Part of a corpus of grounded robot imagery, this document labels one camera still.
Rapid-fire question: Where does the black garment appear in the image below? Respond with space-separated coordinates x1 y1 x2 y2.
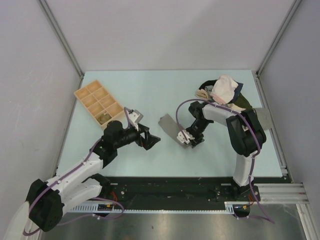
198 79 217 90

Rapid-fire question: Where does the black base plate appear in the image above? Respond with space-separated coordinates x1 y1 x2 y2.
82 174 293 203

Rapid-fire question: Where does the grey underwear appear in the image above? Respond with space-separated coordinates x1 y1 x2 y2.
158 114 189 149

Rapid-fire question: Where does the cream beige garment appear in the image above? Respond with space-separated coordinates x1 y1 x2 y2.
227 103 245 112

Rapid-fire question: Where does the purple cable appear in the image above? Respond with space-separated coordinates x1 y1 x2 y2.
22 106 133 237
176 98 276 225

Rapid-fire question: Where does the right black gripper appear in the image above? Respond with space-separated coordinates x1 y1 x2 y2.
186 118 211 148

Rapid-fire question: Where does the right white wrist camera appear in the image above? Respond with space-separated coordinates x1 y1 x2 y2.
176 129 195 145

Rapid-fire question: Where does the grey garment at table edge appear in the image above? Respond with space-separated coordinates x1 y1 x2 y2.
254 107 272 130

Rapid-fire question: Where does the dark olive garment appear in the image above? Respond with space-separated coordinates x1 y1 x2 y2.
234 93 253 109

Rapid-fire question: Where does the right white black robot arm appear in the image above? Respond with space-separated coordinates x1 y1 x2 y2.
177 101 267 201

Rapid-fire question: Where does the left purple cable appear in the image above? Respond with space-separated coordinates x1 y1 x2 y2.
22 106 133 237

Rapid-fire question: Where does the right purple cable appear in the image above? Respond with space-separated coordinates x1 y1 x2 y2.
176 98 276 225

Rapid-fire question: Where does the navy blue garment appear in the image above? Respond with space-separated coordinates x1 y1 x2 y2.
234 82 244 94

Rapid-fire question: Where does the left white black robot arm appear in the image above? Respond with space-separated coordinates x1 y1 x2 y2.
26 120 161 232

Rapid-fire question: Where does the pink white garment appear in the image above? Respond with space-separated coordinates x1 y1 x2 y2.
210 75 238 105

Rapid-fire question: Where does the wooden compartment tray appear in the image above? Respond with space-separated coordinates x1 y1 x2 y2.
74 79 125 130

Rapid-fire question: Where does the olive rolled garment in tray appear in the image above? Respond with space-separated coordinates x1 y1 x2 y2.
96 113 112 125

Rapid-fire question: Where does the white slotted cable duct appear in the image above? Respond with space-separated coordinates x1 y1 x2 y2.
68 202 250 215

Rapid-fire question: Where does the beige rolled garment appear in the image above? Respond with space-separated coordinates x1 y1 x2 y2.
195 89 209 100

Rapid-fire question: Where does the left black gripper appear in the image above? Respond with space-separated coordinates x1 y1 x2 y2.
114 122 160 150

